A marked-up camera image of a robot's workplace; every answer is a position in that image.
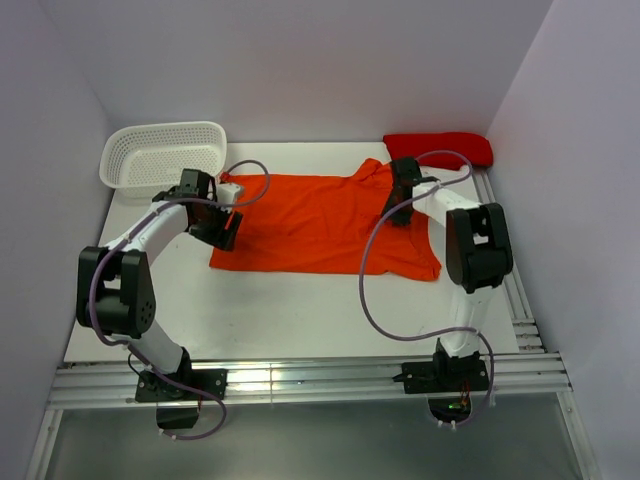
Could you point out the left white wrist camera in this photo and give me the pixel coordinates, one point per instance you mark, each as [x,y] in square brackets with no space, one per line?
[227,192]

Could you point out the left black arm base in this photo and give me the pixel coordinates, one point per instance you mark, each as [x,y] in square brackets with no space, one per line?
[178,408]

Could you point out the aluminium right side rail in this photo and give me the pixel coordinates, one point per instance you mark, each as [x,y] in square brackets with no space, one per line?
[526,330]

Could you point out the white perforated plastic basket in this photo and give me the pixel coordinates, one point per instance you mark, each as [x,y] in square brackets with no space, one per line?
[141,160]

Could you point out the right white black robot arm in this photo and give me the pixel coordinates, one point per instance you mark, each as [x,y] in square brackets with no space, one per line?
[477,248]

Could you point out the aluminium front rail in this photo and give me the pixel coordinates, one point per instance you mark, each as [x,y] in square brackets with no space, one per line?
[111,384]

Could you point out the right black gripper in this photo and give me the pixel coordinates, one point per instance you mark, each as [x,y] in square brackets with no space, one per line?
[401,219]

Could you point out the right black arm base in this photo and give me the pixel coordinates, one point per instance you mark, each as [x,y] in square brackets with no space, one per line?
[456,378]

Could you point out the red rolled t-shirt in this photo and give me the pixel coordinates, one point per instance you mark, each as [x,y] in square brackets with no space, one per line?
[437,149]

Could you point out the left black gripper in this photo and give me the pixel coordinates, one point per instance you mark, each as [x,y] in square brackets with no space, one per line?
[221,238]

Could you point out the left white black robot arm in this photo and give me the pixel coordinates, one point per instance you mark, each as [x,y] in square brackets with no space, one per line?
[115,293]

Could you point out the orange t-shirt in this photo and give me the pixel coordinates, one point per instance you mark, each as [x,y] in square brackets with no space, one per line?
[326,225]

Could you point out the aluminium rail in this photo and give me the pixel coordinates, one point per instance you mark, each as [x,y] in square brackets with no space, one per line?
[526,330]
[111,384]

